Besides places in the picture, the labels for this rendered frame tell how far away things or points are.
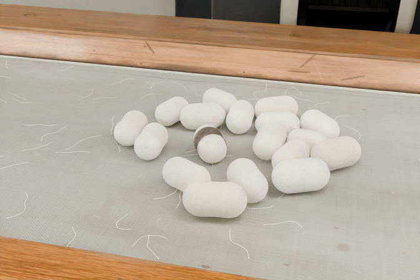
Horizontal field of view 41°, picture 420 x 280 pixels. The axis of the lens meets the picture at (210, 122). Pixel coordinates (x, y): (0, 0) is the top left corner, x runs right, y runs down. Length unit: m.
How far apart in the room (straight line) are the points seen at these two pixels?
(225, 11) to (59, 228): 0.99
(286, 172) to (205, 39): 0.26
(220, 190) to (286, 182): 0.05
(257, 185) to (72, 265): 0.13
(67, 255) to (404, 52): 0.40
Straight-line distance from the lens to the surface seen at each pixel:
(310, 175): 0.36
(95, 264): 0.28
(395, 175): 0.41
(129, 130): 0.41
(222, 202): 0.33
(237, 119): 0.43
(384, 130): 0.47
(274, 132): 0.40
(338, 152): 0.39
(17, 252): 0.29
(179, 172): 0.36
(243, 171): 0.35
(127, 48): 0.59
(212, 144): 0.39
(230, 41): 0.58
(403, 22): 1.01
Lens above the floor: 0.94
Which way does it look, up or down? 26 degrees down
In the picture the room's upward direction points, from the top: 1 degrees clockwise
